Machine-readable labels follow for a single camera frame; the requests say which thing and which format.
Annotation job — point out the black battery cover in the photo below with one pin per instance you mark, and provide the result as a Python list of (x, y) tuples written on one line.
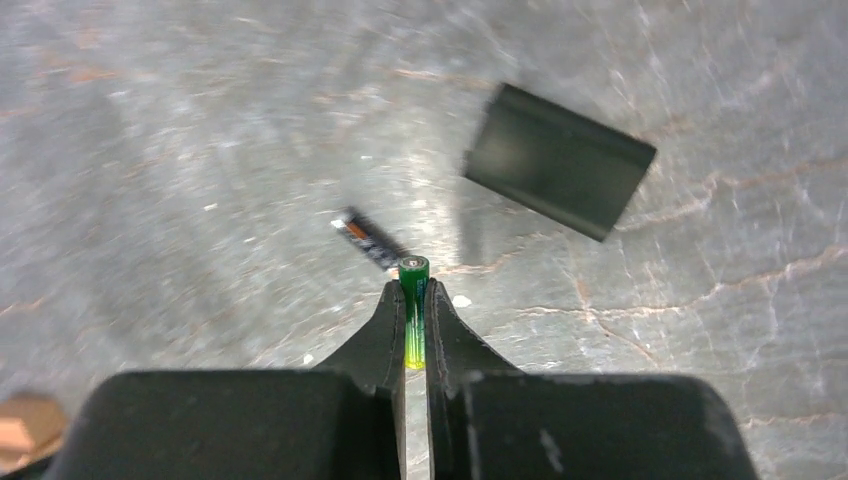
[(554, 161)]

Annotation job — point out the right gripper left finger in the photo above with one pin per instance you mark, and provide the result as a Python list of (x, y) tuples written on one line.
[(341, 419)]

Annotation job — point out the black AAA battery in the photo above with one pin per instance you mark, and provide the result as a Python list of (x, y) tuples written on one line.
[(370, 239)]

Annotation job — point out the green AAA battery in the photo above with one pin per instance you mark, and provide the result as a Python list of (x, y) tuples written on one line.
[(413, 276)]

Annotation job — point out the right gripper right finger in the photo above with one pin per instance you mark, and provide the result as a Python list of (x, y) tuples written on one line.
[(488, 419)]

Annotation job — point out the orange wooden block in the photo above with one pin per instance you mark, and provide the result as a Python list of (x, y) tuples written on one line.
[(32, 428)]

